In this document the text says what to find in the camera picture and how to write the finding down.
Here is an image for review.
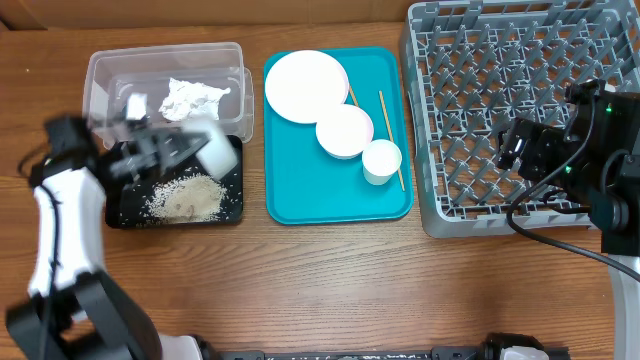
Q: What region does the pile of rice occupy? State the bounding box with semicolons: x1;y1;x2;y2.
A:
119;172;243;226

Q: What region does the white napkin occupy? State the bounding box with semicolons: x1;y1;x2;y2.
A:
159;78;231;122

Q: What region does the grey white bowl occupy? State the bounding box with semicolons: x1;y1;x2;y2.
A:
181;117;238;181

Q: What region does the white paper cup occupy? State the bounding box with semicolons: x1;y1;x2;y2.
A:
361;139;402;186

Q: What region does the small pink bowl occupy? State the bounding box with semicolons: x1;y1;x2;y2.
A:
316;104;374;159

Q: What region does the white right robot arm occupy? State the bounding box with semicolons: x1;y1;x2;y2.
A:
496;79;639;359

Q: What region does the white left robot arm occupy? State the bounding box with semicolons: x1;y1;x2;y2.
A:
6;115;219;359

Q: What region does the black food waste tray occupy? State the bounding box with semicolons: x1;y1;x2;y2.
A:
104;134;244;231

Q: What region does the clear plastic waste bin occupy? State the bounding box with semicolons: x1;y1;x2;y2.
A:
82;42;255;149

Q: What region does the grey dishwasher rack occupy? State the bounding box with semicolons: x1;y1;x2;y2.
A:
400;0;639;238

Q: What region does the teal plastic tray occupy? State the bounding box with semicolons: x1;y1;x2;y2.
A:
263;47;413;225

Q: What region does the right wooden chopstick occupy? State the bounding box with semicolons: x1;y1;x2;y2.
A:
378;90;406;192

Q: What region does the wooden chopstick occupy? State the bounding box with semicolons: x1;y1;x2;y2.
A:
378;90;406;192
349;86;359;107

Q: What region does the large pink plate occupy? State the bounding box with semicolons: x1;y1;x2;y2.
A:
264;50;350;124

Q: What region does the left wooden chopstick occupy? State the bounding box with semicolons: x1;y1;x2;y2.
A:
349;86;359;107

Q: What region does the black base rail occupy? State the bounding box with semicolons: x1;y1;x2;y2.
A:
195;333;571;360

